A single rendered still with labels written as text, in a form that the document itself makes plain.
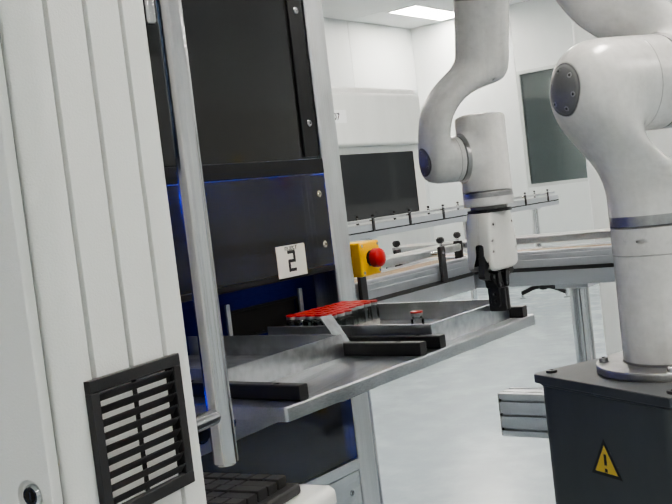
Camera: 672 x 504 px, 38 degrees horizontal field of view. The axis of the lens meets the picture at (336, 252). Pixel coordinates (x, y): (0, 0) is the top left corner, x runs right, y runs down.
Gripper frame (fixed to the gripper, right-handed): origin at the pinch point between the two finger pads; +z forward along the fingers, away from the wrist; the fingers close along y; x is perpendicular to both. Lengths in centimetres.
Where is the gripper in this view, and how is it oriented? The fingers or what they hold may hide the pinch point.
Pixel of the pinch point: (499, 299)
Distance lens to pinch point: 166.9
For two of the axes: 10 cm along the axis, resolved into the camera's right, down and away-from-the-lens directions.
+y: -6.0, 1.1, -7.9
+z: 1.2, 9.9, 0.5
